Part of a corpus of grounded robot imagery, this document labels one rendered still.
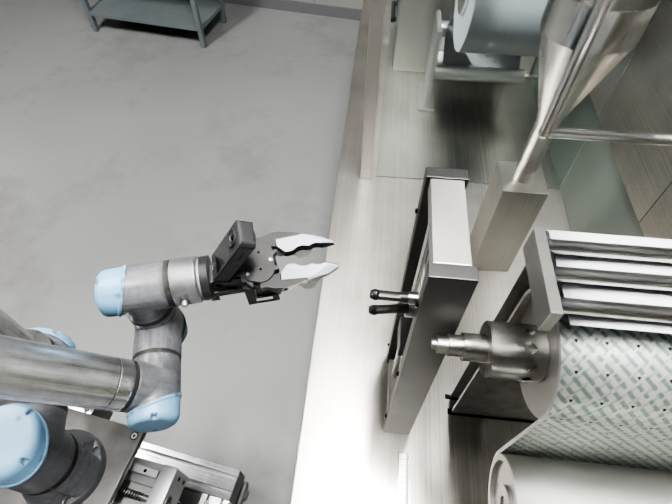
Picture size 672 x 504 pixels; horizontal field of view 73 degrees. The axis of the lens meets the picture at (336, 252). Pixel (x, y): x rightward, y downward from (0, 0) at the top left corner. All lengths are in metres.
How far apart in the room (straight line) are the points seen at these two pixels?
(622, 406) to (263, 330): 1.69
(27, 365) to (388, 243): 0.81
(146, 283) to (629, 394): 0.62
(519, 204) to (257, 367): 1.34
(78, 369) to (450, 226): 0.51
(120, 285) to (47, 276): 1.85
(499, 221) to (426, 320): 0.53
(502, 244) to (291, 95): 2.37
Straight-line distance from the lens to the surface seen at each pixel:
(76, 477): 1.07
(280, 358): 2.00
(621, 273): 0.51
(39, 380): 0.70
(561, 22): 0.78
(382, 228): 1.20
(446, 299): 0.50
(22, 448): 0.94
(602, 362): 0.52
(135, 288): 0.74
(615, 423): 0.56
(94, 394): 0.73
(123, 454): 1.11
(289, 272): 0.70
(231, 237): 0.65
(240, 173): 2.70
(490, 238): 1.07
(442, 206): 0.53
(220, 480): 1.66
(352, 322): 1.04
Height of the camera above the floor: 1.82
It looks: 53 degrees down
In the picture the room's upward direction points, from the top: straight up
